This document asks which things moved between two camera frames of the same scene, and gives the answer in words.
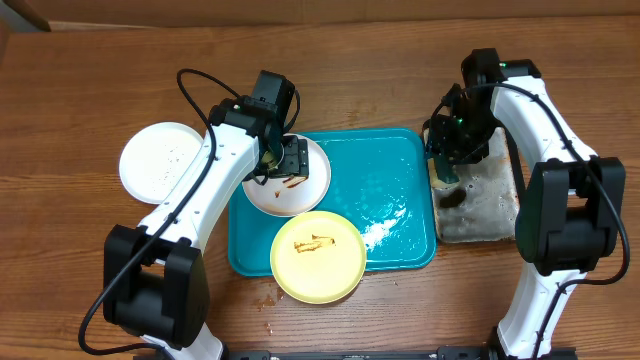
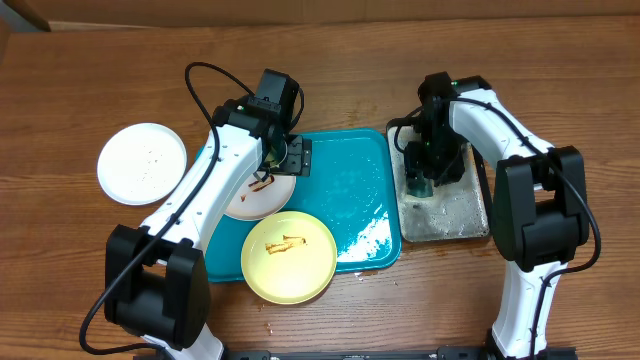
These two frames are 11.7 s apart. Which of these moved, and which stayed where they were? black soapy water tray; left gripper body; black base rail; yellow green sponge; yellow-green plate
Moved: yellow green sponge; yellow-green plate
Stayed: black base rail; left gripper body; black soapy water tray
